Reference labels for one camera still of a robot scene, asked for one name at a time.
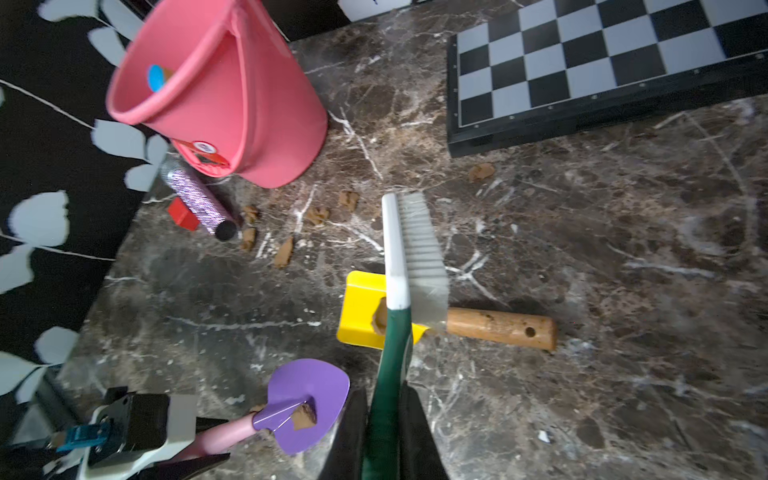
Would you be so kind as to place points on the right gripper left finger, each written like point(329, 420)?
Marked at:
point(345, 457)

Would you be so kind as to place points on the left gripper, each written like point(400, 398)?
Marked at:
point(39, 459)

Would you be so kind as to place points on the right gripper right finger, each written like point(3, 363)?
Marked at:
point(419, 458)

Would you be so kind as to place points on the purple round trowel pink handle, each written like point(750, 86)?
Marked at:
point(304, 399)

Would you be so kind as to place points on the pink plastic bucket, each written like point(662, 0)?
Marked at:
point(238, 101)

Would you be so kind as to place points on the purple glitter microphone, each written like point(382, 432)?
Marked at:
point(198, 198)

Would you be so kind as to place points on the red small block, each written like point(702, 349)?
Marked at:
point(182, 215)

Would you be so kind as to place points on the black white checkerboard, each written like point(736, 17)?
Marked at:
point(555, 68)

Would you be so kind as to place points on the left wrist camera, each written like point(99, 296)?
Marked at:
point(142, 430)

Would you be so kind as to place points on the yellow shovel wooden handle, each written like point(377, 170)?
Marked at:
point(363, 319)

